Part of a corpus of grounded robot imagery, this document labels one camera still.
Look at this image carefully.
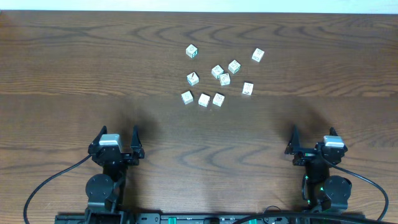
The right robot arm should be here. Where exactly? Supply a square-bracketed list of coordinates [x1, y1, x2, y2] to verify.
[284, 127, 352, 213]

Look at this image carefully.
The wooden block with teal side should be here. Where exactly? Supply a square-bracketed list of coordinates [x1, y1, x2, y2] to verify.
[185, 44, 198, 58]

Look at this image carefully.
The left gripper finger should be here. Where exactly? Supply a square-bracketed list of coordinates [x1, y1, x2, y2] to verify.
[130, 126, 142, 153]
[91, 126, 108, 145]

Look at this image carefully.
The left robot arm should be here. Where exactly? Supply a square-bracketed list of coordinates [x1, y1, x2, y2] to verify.
[83, 126, 145, 223]

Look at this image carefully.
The wooden block with red mark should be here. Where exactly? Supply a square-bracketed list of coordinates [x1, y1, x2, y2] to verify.
[187, 72, 200, 86]

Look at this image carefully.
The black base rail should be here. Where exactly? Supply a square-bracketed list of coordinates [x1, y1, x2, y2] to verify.
[54, 212, 368, 224]

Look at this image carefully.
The wooden block green edge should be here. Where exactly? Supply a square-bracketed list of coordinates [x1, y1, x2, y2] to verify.
[228, 60, 241, 74]

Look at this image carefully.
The left black cable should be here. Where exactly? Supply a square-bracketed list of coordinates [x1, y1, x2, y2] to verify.
[23, 154, 93, 224]

